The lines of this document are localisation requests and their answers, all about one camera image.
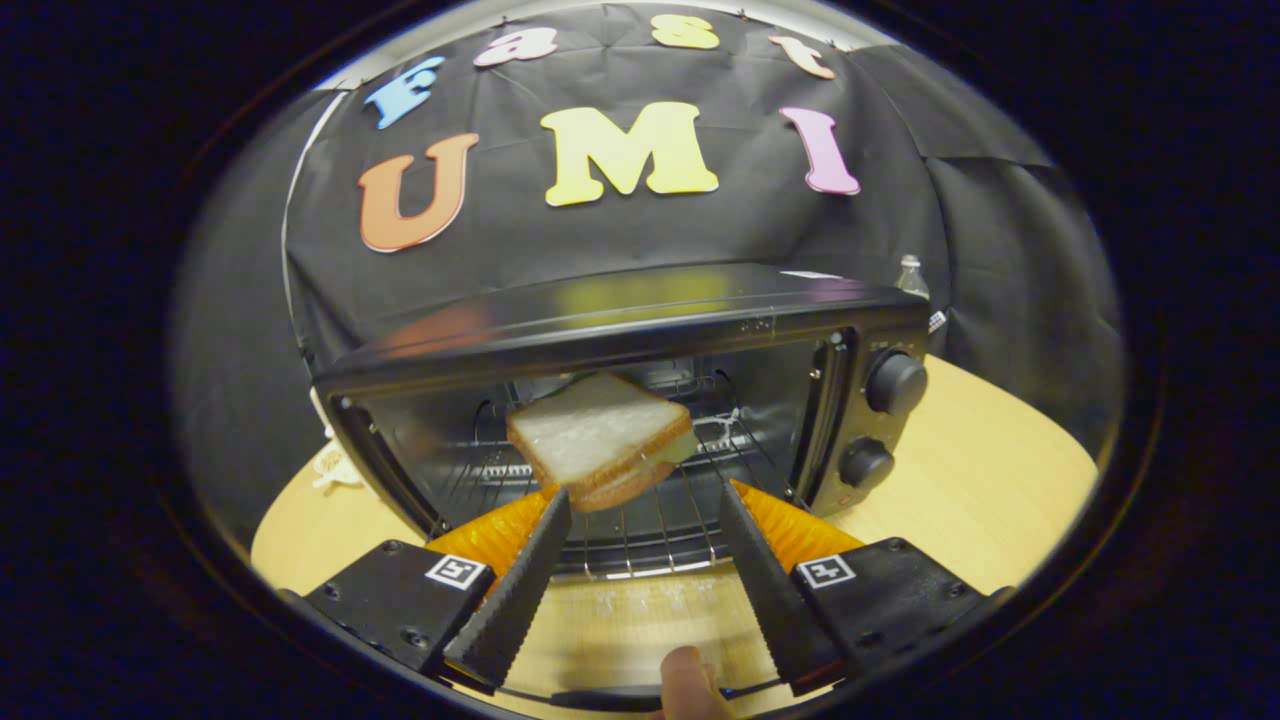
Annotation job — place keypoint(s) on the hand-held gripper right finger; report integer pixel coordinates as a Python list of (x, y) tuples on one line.
[(775, 600)]

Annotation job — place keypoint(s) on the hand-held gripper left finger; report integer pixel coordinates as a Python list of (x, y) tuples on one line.
[(515, 600)]

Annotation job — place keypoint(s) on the toast bread sandwich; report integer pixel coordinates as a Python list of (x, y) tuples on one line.
[(590, 430)]

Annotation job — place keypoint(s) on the black toaster oven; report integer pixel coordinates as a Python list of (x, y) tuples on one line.
[(600, 310)]

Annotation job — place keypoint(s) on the small white dish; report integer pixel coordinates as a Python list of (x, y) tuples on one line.
[(338, 468)]

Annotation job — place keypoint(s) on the small glass jar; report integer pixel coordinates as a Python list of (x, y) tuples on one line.
[(937, 321)]

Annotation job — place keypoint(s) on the green label plastic bottle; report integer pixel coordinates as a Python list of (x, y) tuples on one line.
[(911, 280)]

